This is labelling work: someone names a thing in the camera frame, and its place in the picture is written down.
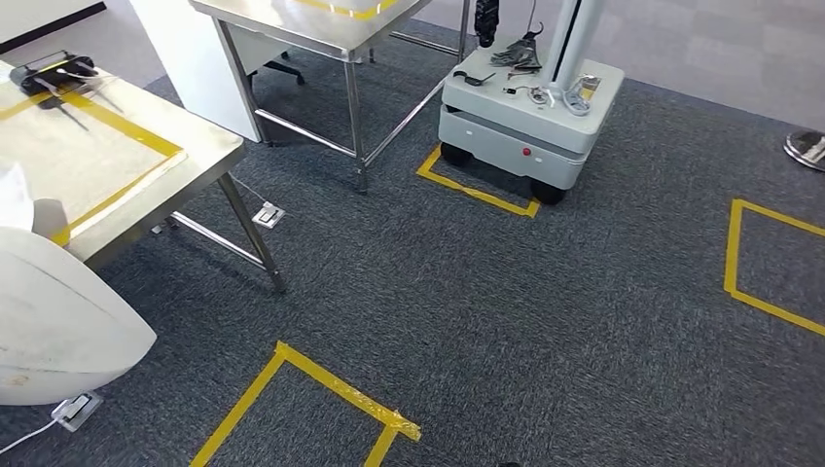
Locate steel workbench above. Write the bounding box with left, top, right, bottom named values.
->
left=0, top=56, right=288, bottom=295

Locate yellow floor tape square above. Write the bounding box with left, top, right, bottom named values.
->
left=415, top=142, right=543, bottom=220
left=188, top=341, right=423, bottom=467

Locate steel floor socket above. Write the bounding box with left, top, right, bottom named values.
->
left=251, top=200, right=287, bottom=231
left=50, top=390, right=106, bottom=434

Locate black office chair base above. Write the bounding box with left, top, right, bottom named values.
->
left=246, top=57, right=308, bottom=89

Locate silver clamp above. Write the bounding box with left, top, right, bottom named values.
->
left=562, top=72, right=602, bottom=118

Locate steel table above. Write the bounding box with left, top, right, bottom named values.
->
left=188, top=0, right=475, bottom=195

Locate white cabinet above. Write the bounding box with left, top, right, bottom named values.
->
left=127, top=0, right=293, bottom=144

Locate black remote controller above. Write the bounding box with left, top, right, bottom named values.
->
left=9, top=50, right=125, bottom=132

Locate chrome stanchion base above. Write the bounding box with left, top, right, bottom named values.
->
left=782, top=128, right=825, bottom=174

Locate black bracket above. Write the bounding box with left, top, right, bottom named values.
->
left=451, top=68, right=498, bottom=89

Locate white floor cable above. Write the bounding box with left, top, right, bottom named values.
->
left=0, top=415, right=60, bottom=457

